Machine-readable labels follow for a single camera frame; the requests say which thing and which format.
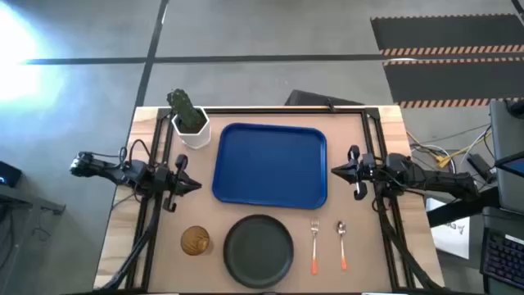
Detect black desk beam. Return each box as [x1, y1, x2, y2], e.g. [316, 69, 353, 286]
[427, 188, 500, 229]

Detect black electronic device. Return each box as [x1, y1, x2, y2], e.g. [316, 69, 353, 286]
[0, 161, 23, 188]

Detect grey side desk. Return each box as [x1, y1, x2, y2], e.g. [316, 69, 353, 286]
[0, 184, 66, 295]

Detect silver spoon orange handle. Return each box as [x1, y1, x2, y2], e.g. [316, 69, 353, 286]
[336, 220, 349, 272]

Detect black backlit keyboard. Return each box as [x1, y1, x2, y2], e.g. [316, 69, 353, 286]
[479, 227, 524, 292]

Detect black floor mat hazard stripes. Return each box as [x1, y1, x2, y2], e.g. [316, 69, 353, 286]
[370, 14, 524, 57]
[382, 57, 524, 109]

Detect amber ribbed glass cup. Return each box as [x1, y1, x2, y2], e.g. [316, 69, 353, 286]
[180, 225, 211, 257]

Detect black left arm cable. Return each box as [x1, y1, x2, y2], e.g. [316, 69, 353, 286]
[118, 138, 154, 166]

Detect white cable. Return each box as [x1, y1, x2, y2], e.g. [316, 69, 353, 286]
[409, 143, 456, 174]

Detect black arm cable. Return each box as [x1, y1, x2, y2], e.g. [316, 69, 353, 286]
[118, 138, 154, 166]
[370, 174, 396, 213]

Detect green cactus plant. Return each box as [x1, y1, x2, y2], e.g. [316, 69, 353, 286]
[166, 88, 208, 134]

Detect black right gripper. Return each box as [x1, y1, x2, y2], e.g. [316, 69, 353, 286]
[331, 144, 377, 202]

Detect black aluminium table frame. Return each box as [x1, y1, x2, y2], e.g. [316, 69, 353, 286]
[100, 105, 445, 293]

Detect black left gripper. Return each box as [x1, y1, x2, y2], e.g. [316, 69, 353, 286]
[153, 153, 203, 213]

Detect yellow cable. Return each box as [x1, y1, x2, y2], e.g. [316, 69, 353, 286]
[436, 130, 492, 169]

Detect dark grey round plate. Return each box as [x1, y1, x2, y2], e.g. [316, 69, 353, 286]
[223, 214, 295, 289]

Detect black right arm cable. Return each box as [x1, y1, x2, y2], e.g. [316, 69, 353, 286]
[370, 174, 396, 213]

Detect blue plastic tray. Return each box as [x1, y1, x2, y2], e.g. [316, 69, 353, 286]
[211, 121, 328, 211]

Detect silver fork orange handle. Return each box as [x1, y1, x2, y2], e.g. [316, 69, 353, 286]
[309, 220, 320, 276]

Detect black power adapter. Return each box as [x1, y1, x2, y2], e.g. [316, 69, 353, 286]
[466, 153, 497, 184]

